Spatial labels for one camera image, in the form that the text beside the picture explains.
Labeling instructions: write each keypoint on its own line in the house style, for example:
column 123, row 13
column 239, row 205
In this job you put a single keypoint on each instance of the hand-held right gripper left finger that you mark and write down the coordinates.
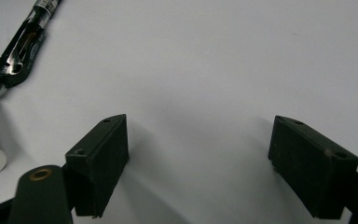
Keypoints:
column 101, row 165

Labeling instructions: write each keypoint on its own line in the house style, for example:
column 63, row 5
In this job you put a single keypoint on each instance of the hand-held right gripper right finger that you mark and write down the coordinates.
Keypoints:
column 313, row 168

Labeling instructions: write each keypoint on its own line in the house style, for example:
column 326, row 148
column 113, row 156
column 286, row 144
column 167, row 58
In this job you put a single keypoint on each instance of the black retractable pen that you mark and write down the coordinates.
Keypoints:
column 15, row 59

